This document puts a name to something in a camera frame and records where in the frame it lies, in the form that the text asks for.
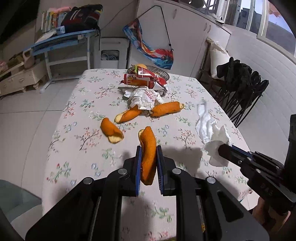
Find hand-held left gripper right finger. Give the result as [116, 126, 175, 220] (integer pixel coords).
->
[156, 146, 270, 241]

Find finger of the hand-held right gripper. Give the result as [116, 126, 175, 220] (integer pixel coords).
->
[231, 145, 253, 161]
[217, 144, 243, 165]

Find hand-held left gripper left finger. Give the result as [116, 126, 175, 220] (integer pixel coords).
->
[25, 146, 142, 241]

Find orange bread roll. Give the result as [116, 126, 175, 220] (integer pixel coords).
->
[114, 108, 142, 124]
[138, 126, 157, 186]
[100, 118, 125, 143]
[150, 101, 185, 117]

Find white tissue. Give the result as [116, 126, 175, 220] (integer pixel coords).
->
[195, 101, 232, 167]

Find red snack bag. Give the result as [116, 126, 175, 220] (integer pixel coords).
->
[119, 68, 169, 95]

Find person's right hand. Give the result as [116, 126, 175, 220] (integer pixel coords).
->
[252, 197, 289, 230]

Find black folding chairs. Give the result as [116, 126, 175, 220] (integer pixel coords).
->
[214, 58, 270, 128]

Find white wrapper with red print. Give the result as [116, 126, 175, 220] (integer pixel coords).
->
[124, 87, 163, 110]

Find floral tablecloth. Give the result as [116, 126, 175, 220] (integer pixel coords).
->
[42, 68, 260, 241]

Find black jacket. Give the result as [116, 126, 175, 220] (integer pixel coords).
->
[217, 57, 262, 93]

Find wooden chair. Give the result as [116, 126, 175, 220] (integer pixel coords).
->
[199, 38, 222, 82]

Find wicker basket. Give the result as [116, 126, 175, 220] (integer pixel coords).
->
[127, 65, 170, 80]

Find white pillow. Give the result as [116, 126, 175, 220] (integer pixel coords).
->
[209, 40, 230, 79]

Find colourful hanging cloth bag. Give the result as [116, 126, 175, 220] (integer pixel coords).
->
[122, 18, 174, 70]

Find white plastic cabinet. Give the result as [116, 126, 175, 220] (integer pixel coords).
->
[94, 37, 130, 69]

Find white cupboard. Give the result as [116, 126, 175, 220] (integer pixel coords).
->
[136, 0, 232, 78]

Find teal chair seat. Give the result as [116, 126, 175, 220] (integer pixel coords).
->
[0, 179, 42, 218]

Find window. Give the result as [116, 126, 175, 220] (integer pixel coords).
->
[231, 0, 296, 54]

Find blue desk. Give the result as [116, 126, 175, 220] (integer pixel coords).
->
[31, 29, 100, 80]

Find white drawer cabinet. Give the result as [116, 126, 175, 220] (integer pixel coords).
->
[0, 59, 47, 96]

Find pink jug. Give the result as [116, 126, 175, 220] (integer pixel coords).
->
[22, 50, 35, 69]

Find dark striped backpack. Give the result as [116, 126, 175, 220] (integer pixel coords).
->
[60, 6, 102, 32]

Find row of books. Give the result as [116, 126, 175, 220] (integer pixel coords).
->
[41, 8, 70, 33]

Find black television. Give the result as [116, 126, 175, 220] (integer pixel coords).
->
[0, 0, 40, 44]

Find black cord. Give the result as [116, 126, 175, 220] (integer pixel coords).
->
[141, 5, 174, 51]

